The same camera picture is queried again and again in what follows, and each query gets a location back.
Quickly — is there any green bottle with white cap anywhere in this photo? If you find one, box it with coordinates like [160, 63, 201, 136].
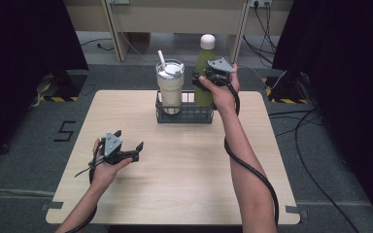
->
[192, 33, 218, 108]

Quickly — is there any black cable with plug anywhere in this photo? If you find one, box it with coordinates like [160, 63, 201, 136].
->
[79, 38, 116, 52]

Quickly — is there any person's left hand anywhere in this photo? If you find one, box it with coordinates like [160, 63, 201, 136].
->
[90, 138, 134, 192]

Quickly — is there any grey tape strip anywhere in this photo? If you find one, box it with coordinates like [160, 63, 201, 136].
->
[41, 201, 65, 212]
[285, 205, 309, 219]

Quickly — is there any dark wire basket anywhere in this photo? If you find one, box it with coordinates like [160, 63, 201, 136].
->
[154, 90, 218, 124]

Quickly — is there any cream tumbler with straw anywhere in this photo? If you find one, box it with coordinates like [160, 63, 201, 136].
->
[155, 50, 186, 116]

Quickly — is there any beige desk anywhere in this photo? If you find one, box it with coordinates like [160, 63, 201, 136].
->
[62, 0, 294, 64]

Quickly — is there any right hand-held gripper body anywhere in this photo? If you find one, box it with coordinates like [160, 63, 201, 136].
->
[203, 57, 237, 87]

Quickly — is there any black stand base striped tape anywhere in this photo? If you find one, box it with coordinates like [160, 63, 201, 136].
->
[34, 71, 88, 103]
[261, 71, 311, 105]

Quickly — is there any black cable bundle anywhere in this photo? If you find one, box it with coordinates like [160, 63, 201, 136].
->
[242, 2, 278, 66]

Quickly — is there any long black floor cable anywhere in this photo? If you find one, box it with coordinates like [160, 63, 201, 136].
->
[293, 109, 361, 233]

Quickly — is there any person's right hand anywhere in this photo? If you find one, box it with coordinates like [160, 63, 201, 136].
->
[198, 62, 242, 113]

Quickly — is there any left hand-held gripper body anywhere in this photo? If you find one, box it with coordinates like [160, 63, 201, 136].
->
[102, 130, 141, 165]

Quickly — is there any white power strip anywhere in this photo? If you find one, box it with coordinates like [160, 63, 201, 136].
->
[250, 0, 273, 9]

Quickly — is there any dark curtain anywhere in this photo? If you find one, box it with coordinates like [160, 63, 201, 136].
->
[271, 0, 373, 233]
[0, 0, 89, 169]

